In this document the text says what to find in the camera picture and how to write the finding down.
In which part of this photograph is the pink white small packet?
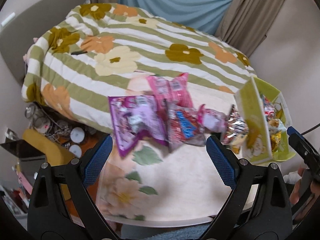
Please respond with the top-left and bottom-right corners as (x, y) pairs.
(197, 104), (226, 133)

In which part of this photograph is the pink snack bag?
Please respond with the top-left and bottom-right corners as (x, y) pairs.
(146, 73), (193, 112)

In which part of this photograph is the green cardboard box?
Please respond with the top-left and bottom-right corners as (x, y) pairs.
(235, 76), (296, 165)

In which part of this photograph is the black cable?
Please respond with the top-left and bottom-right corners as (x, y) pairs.
(299, 122), (320, 136)

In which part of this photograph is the silver potato chips bag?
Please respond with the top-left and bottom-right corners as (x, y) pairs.
(267, 118), (287, 134)

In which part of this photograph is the right hand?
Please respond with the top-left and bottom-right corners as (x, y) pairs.
(290, 167), (319, 205)

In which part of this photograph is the floral striped blanket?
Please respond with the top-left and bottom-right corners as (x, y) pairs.
(21, 3), (255, 133)

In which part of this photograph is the red white snack bag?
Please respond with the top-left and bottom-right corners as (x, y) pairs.
(260, 94), (275, 120)

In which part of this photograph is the beige curtain right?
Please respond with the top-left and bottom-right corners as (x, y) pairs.
(215, 0), (285, 56)

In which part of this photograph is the yellow Pillows snack bag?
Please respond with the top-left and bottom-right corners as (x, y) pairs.
(270, 132), (281, 152)

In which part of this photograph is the white round container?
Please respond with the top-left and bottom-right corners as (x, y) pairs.
(70, 127), (85, 144)
(68, 145), (82, 158)

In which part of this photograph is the purple snack bag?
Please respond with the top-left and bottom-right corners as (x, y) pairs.
(108, 95), (168, 158)

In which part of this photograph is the floral white tablecloth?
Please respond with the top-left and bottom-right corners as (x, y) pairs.
(96, 71), (251, 224)

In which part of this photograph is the red blue snack bag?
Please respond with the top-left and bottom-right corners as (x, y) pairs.
(166, 102), (206, 153)

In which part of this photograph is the red Tatire chips bag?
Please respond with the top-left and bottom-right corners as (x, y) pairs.
(221, 105), (249, 154)

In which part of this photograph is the yellow cushion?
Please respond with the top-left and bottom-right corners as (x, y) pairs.
(22, 128), (75, 202)

